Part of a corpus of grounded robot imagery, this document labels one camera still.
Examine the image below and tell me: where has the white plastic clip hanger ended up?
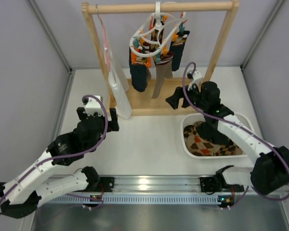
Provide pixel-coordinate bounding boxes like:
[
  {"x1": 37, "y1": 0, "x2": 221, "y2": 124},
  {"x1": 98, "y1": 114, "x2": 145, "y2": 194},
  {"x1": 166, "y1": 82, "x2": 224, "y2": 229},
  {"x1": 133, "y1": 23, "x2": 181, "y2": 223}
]
[{"x1": 129, "y1": 1, "x2": 187, "y2": 62}]

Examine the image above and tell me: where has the argyle hanging sock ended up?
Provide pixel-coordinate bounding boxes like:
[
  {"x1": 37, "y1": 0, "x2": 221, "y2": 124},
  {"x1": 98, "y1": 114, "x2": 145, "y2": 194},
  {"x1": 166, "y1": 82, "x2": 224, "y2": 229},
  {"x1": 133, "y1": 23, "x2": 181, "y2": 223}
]
[{"x1": 140, "y1": 29, "x2": 164, "y2": 54}]

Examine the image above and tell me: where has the brown striped sock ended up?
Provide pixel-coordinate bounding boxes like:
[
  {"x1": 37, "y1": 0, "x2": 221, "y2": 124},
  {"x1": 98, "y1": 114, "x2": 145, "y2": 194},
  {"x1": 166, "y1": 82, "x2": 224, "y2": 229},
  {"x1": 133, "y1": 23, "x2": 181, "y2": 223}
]
[{"x1": 152, "y1": 51, "x2": 174, "y2": 99}]

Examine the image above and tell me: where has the navy sock with bear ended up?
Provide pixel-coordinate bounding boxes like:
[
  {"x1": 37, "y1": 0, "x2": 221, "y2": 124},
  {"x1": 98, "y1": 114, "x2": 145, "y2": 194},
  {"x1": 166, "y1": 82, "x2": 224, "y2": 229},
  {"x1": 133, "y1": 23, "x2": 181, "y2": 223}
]
[{"x1": 170, "y1": 30, "x2": 190, "y2": 72}]

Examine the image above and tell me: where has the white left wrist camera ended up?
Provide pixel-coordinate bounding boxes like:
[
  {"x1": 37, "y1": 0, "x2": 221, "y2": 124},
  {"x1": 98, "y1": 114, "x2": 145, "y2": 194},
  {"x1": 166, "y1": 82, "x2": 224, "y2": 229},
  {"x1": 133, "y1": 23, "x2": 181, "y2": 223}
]
[{"x1": 82, "y1": 96, "x2": 104, "y2": 116}]

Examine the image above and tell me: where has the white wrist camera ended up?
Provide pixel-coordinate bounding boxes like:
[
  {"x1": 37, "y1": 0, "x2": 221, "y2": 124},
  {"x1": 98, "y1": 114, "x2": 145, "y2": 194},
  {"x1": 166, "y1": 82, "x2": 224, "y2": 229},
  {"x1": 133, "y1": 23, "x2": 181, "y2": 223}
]
[
  {"x1": 187, "y1": 70, "x2": 203, "y2": 91},
  {"x1": 82, "y1": 96, "x2": 104, "y2": 116}
]

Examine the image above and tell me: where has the perforated cable tray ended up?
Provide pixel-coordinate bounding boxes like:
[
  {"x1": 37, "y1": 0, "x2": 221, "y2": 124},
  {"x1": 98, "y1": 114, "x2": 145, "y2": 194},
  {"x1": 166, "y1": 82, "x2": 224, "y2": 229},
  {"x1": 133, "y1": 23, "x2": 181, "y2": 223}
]
[{"x1": 49, "y1": 194, "x2": 222, "y2": 205}]

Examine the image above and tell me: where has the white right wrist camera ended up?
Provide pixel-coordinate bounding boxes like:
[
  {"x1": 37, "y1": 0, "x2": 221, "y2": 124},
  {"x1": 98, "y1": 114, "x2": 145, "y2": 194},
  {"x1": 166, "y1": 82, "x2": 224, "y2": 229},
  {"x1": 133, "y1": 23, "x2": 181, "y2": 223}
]
[{"x1": 187, "y1": 70, "x2": 203, "y2": 91}]

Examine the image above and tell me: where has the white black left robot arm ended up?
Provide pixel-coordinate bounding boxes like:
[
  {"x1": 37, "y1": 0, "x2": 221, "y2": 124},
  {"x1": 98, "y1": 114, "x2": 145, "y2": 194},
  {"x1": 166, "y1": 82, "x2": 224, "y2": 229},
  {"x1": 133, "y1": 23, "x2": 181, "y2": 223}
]
[{"x1": 0, "y1": 107, "x2": 119, "y2": 219}]

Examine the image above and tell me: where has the wooden clothes rack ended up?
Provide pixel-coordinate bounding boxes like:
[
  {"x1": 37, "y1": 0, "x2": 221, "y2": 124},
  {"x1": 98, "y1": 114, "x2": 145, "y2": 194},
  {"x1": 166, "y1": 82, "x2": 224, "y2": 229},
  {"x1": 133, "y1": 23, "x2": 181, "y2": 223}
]
[{"x1": 81, "y1": 0, "x2": 240, "y2": 116}]

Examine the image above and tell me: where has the dark navy sock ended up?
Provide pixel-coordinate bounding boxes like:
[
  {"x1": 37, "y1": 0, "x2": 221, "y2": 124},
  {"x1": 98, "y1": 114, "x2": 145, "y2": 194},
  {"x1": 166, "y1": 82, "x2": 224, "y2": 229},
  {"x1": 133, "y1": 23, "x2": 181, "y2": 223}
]
[{"x1": 129, "y1": 49, "x2": 151, "y2": 92}]

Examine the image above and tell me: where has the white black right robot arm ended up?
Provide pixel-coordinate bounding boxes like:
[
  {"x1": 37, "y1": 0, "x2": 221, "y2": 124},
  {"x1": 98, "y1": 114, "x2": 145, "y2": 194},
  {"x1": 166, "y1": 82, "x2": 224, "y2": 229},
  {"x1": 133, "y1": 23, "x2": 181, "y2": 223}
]
[{"x1": 166, "y1": 81, "x2": 289, "y2": 195}]

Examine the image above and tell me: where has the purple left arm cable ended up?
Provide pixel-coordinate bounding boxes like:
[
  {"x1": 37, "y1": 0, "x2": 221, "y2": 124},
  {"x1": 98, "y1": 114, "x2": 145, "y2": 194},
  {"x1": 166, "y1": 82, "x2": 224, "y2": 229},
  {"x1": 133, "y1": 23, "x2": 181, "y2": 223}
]
[{"x1": 0, "y1": 95, "x2": 109, "y2": 215}]

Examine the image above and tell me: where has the white perforated plastic basket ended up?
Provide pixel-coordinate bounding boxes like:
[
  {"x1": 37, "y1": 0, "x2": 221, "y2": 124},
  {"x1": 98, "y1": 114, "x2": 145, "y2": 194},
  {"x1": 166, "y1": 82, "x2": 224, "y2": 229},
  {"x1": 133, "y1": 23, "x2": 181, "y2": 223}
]
[{"x1": 180, "y1": 113, "x2": 246, "y2": 159}]

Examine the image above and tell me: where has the white hanging cloth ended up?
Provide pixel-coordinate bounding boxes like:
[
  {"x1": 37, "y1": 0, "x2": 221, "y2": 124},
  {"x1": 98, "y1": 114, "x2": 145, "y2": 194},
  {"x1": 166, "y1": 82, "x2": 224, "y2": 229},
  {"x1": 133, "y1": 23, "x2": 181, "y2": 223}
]
[{"x1": 107, "y1": 50, "x2": 132, "y2": 119}]

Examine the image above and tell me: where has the aluminium rail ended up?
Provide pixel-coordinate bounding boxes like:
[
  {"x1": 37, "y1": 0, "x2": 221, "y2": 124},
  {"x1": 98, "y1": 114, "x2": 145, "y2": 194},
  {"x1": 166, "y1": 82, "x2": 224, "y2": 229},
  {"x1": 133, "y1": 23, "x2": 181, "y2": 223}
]
[{"x1": 50, "y1": 174, "x2": 289, "y2": 193}]

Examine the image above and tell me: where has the argyle patterned sock in basket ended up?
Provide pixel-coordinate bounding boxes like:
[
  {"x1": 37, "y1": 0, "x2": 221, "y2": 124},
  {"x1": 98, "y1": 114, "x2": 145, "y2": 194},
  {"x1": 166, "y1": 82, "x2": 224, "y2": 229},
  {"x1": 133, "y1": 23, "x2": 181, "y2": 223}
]
[{"x1": 183, "y1": 121, "x2": 243, "y2": 157}]

